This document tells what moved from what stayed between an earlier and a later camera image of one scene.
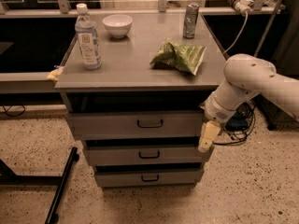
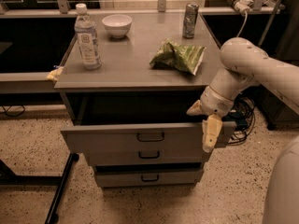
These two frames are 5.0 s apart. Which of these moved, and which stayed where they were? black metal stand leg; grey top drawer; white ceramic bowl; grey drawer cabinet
Moved: grey top drawer
Stayed: white ceramic bowl; black metal stand leg; grey drawer cabinet
